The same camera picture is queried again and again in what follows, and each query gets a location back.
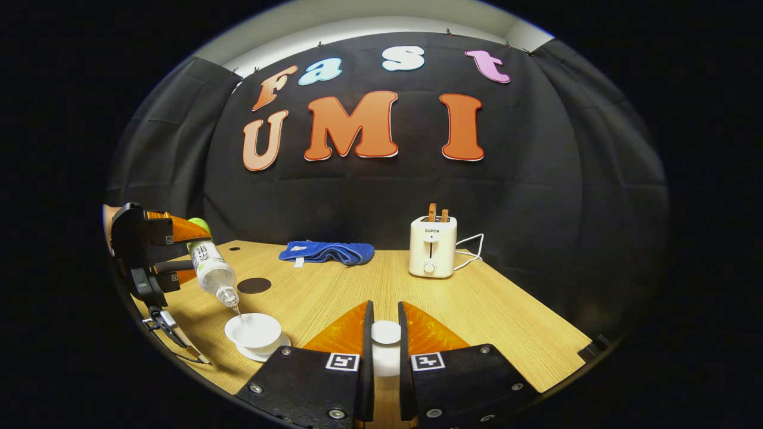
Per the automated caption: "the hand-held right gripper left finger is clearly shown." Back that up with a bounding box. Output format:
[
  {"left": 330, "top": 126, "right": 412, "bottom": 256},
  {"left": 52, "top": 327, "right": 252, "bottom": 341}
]
[{"left": 235, "top": 300, "right": 375, "bottom": 429}]

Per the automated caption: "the white toaster cable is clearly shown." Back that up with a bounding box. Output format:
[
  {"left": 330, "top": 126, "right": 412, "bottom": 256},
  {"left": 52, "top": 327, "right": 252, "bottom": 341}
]
[{"left": 454, "top": 234, "right": 485, "bottom": 272}]

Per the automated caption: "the white teacup lid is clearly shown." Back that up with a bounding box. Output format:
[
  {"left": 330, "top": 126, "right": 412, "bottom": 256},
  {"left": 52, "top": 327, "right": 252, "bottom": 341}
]
[{"left": 371, "top": 321, "right": 402, "bottom": 378}]

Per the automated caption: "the black backdrop cloth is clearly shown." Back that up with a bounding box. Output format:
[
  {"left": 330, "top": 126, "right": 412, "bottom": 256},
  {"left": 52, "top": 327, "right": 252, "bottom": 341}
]
[{"left": 107, "top": 31, "right": 668, "bottom": 325}]

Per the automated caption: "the clear water bottle green label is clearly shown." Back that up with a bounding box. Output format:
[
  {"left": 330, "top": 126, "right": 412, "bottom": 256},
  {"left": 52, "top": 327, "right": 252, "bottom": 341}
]
[{"left": 187, "top": 217, "right": 241, "bottom": 309}]

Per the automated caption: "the blue towel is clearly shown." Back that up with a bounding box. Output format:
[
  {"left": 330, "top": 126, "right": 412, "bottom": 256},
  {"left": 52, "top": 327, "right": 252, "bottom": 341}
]
[{"left": 278, "top": 240, "right": 376, "bottom": 268}]

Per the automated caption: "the white saucer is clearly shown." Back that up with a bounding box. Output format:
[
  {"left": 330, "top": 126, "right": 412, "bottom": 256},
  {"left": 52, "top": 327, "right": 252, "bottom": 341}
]
[{"left": 235, "top": 332, "right": 292, "bottom": 363}]

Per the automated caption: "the white toaster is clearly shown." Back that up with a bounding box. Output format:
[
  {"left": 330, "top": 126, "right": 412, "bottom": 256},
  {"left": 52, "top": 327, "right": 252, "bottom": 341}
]
[{"left": 409, "top": 215, "right": 458, "bottom": 279}]

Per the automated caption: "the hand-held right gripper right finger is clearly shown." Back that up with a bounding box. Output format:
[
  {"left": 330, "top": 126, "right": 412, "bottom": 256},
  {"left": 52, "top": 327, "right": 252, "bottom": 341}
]
[{"left": 398, "top": 301, "right": 540, "bottom": 429}]

